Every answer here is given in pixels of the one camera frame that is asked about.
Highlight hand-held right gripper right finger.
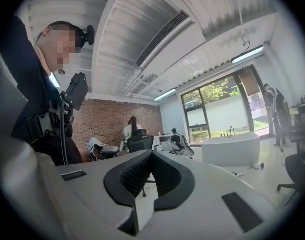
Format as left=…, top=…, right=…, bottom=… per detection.
left=139, top=150, right=278, bottom=240

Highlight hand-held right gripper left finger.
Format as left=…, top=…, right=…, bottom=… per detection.
left=56, top=149, right=154, bottom=240

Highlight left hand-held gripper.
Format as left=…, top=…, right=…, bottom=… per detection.
left=87, top=137, right=119, bottom=160

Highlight black office chair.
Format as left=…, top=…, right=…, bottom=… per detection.
left=126, top=129, right=157, bottom=198
left=276, top=153, right=305, bottom=193

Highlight white drawer cabinet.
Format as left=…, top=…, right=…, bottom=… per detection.
left=152, top=133, right=175, bottom=152

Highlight white bathtub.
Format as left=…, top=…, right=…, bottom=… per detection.
left=201, top=131, right=261, bottom=167

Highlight black chest harness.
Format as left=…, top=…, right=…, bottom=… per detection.
left=26, top=101, right=75, bottom=142

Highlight ceiling strip light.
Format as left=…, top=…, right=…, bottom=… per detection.
left=153, top=88, right=178, bottom=102
left=49, top=71, right=62, bottom=89
left=231, top=45, right=265, bottom=65

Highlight black-framed window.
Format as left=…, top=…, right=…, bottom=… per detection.
left=180, top=65, right=273, bottom=146

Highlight person's black shirt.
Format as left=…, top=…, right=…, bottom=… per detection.
left=0, top=15, right=85, bottom=166

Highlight person's head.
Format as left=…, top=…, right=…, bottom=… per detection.
left=34, top=21, right=83, bottom=74

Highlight pink paper notes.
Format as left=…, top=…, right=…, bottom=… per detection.
left=249, top=93, right=266, bottom=111

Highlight ceiling air vent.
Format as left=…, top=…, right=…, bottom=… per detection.
left=135, top=10, right=191, bottom=69

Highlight brown board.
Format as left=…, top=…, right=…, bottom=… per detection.
left=238, top=70, right=260, bottom=96

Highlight black monitor cable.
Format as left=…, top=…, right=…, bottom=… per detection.
left=60, top=97, right=69, bottom=165

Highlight black head-mounted camera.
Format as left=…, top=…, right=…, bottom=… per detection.
left=76, top=25, right=96, bottom=52

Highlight black frame desk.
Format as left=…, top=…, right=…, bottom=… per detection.
left=289, top=95, right=305, bottom=155

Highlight black lamp cable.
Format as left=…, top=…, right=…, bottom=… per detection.
left=242, top=35, right=252, bottom=52

